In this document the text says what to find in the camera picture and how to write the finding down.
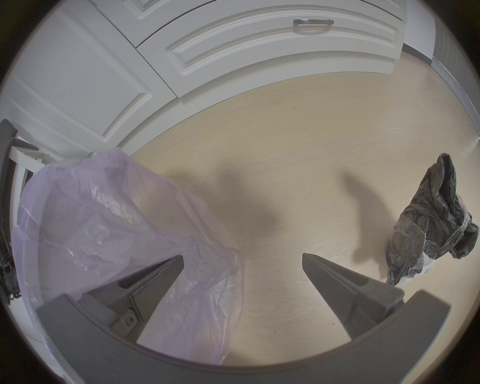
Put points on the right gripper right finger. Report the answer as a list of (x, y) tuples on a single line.
[(348, 296)]

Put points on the purple plastic bag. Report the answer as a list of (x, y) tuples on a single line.
[(112, 210)]

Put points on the white wardrobe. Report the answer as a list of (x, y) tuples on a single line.
[(262, 41)]

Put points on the black plastic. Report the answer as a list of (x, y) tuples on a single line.
[(442, 195)]

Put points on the white chair with grey seat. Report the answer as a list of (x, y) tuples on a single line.
[(26, 153)]

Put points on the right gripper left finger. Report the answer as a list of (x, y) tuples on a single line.
[(150, 288)]

